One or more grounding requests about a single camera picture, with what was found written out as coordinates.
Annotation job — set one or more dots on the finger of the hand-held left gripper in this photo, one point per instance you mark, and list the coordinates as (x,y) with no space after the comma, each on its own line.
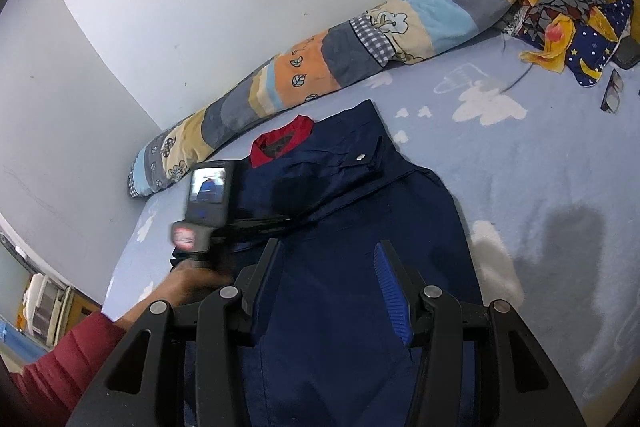
(250,227)

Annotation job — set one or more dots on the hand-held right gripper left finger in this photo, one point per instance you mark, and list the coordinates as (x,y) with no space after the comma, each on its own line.
(265,272)

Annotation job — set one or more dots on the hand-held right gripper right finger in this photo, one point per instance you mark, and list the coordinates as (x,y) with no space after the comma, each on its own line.
(395,292)

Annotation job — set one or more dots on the navy jacket with red collar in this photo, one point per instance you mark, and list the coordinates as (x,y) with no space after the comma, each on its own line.
(325,217)

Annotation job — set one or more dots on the person's left forearm red sleeve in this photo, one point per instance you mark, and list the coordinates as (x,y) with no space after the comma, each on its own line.
(55,372)

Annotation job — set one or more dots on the person's left hand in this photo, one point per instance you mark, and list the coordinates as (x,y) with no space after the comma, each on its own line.
(187,287)

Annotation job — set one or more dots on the patchwork quilt roll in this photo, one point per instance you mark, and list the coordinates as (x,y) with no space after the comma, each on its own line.
(300,67)

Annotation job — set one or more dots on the wooden cabinet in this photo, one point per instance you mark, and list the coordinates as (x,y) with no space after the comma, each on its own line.
(82,304)

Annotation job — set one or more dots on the white plastic rack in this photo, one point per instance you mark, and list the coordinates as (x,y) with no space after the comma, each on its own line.
(42,302)

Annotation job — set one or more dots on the black eyeglasses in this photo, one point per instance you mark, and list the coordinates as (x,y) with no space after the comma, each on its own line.
(611,102)

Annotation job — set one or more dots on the yellow cloth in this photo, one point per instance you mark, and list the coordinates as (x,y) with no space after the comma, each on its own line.
(555,42)

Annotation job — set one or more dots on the black phone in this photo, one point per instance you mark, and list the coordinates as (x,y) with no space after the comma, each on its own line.
(627,54)

